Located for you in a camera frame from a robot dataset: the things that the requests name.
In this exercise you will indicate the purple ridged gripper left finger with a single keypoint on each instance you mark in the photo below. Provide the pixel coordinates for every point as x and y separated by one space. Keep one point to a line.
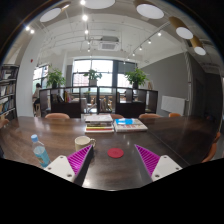
73 167

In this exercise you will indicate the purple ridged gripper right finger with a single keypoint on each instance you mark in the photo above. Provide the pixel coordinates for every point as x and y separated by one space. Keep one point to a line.
153 167

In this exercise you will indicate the clear water bottle blue cap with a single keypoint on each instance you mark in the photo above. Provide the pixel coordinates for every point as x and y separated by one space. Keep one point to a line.
40 152

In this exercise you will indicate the cream ceramic mug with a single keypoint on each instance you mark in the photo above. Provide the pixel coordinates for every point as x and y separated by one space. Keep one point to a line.
83 141

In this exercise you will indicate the red round coaster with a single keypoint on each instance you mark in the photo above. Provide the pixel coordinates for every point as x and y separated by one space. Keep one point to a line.
115 152

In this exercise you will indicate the stack of books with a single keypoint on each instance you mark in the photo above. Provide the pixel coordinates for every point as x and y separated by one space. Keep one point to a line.
99 124

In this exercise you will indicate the orange chair far left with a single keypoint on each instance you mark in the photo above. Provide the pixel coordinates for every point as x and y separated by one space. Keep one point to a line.
57 116

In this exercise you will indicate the orange chair back right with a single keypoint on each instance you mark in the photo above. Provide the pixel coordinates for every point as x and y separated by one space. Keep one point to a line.
174 115

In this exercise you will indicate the orange chair right side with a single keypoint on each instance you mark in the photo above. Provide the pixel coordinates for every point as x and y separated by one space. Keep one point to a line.
212 149

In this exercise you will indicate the book with blue cover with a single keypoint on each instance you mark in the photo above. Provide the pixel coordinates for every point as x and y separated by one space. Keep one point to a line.
129 125

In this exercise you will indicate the white board panel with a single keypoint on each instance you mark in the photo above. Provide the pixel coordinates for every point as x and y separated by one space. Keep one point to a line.
173 104

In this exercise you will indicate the dark open shelf divider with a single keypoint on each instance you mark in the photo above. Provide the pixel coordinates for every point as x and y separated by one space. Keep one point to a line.
75 101

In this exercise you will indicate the seated person in background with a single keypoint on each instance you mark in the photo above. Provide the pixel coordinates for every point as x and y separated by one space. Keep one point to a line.
36 95

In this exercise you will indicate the right potted green plant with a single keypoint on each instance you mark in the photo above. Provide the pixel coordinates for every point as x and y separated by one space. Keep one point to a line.
136 77

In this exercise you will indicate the potted green plant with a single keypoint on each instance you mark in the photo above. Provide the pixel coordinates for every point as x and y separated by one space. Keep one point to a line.
55 78
136 77
93 76

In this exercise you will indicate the left potted green plant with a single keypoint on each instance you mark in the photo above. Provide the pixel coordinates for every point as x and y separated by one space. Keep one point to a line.
55 78

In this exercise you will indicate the middle potted green plant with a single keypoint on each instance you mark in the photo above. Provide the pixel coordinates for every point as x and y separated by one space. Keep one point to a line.
93 76

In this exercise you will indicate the tall bookshelf with books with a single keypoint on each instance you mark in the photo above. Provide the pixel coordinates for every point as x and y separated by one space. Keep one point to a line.
8 81

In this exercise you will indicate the ceiling air conditioner unit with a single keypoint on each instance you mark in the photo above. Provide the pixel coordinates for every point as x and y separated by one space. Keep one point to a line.
108 43

